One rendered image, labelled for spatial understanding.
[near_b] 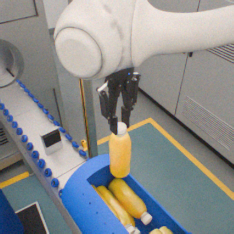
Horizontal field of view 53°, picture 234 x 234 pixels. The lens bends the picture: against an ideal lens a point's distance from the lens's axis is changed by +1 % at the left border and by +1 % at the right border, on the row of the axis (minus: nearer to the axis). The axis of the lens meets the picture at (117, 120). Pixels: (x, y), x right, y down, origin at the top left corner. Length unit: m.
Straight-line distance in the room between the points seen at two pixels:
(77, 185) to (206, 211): 1.59
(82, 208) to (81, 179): 0.10
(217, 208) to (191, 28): 2.09
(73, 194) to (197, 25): 0.71
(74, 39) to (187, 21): 0.16
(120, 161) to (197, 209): 1.59
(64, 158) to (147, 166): 1.27
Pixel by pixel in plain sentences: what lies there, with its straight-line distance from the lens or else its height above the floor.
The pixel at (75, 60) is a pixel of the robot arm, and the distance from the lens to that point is 0.33.
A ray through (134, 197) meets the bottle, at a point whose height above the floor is 1.08.
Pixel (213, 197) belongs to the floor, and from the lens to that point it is 2.40.
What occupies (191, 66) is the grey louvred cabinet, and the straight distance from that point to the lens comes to 2.47.
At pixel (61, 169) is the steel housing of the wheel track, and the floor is 0.93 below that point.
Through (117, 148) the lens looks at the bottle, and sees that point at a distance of 0.73.
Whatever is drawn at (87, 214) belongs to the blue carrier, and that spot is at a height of 1.18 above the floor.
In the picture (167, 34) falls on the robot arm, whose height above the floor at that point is 1.81.
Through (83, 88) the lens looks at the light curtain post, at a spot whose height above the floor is 1.15.
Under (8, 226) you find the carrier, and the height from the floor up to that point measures 0.42.
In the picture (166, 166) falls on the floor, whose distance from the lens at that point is 2.48.
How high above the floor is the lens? 1.94
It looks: 42 degrees down
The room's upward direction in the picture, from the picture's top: straight up
